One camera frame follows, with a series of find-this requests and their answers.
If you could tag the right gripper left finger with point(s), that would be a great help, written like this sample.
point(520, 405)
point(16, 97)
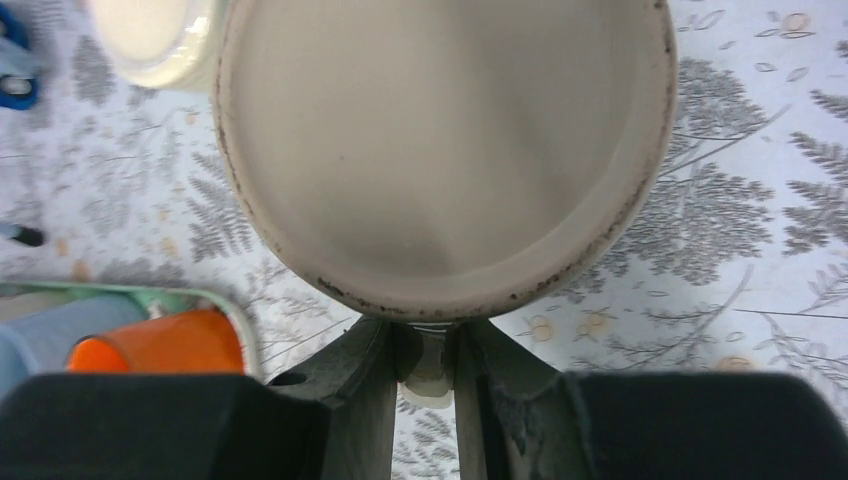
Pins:
point(330, 417)

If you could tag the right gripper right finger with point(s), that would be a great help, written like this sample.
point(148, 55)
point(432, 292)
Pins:
point(520, 418)

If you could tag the orange mug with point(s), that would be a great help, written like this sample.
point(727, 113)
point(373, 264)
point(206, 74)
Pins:
point(196, 341)

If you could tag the seahorse pattern mug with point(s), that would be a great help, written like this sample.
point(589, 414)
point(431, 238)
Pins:
point(433, 161)

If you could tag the light blue ribbed mug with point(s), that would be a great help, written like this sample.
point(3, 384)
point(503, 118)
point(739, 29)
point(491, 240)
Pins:
point(39, 329)

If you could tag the cream ribbed mug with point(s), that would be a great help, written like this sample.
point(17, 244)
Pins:
point(161, 44)

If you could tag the green floral tray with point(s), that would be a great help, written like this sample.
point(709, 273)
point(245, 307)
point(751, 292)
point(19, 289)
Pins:
point(157, 299)

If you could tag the floral tablecloth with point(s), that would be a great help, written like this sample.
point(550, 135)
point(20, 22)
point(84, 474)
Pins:
point(736, 261)

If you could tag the blue tripod stand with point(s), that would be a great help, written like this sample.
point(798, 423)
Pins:
point(26, 236)

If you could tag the blue toy car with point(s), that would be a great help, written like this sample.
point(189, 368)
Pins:
point(20, 68)

